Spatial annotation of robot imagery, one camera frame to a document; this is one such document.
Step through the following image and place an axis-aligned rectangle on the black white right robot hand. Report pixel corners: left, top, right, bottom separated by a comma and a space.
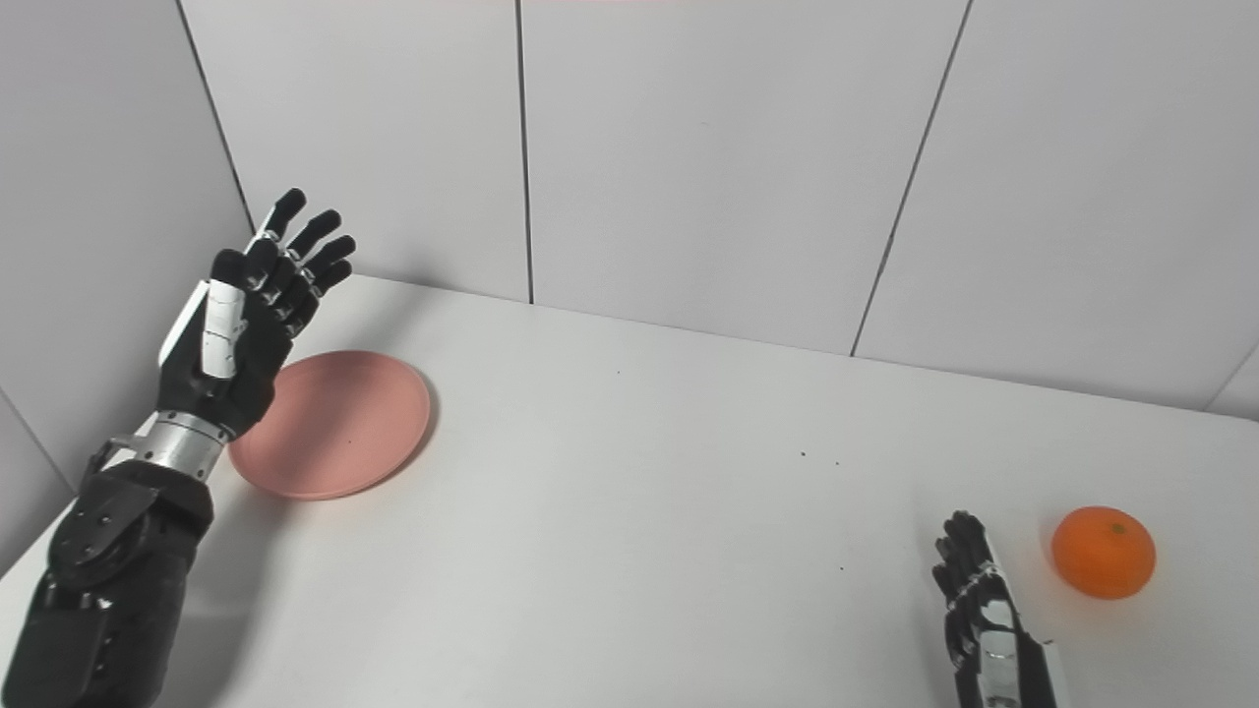
931, 510, 1068, 708

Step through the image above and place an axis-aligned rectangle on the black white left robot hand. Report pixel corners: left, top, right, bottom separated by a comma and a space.
155, 188, 357, 441

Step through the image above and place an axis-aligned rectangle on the pink round plate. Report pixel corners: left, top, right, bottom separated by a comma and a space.
228, 351, 432, 502

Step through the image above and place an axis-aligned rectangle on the orange fruit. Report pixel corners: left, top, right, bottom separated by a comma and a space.
1050, 506, 1157, 601

